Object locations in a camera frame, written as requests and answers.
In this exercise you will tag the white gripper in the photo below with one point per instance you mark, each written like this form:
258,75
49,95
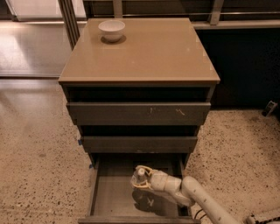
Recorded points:
157,180

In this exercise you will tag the grey power strip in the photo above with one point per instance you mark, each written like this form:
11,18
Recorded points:
268,217

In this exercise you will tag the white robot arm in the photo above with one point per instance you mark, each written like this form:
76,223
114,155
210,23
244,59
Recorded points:
186,191

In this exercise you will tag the brown drawer cabinet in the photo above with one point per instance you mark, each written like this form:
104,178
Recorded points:
156,60

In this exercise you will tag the open bottom grey drawer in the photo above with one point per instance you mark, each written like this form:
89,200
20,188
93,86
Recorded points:
115,201

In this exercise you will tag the small grey floor device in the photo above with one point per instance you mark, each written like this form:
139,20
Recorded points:
270,107

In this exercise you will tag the clear plastic water bottle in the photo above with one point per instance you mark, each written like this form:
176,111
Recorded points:
138,179

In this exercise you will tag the white ceramic bowl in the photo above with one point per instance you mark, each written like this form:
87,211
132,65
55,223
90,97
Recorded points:
112,30

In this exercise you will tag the top grey drawer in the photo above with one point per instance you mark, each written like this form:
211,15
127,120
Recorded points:
127,113

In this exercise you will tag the middle grey drawer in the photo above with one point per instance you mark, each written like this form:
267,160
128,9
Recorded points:
139,144

